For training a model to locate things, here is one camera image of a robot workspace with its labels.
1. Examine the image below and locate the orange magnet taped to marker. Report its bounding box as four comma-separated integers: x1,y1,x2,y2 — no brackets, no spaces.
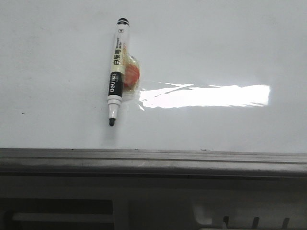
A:
123,54,141,101

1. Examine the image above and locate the black and white whiteboard marker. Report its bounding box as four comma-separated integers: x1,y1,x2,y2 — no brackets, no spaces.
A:
107,18,130,127

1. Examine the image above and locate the white whiteboard surface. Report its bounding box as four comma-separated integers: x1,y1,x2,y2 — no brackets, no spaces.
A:
0,0,307,153

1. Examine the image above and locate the grey aluminium whiteboard frame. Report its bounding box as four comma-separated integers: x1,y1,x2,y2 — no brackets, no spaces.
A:
0,148,307,177

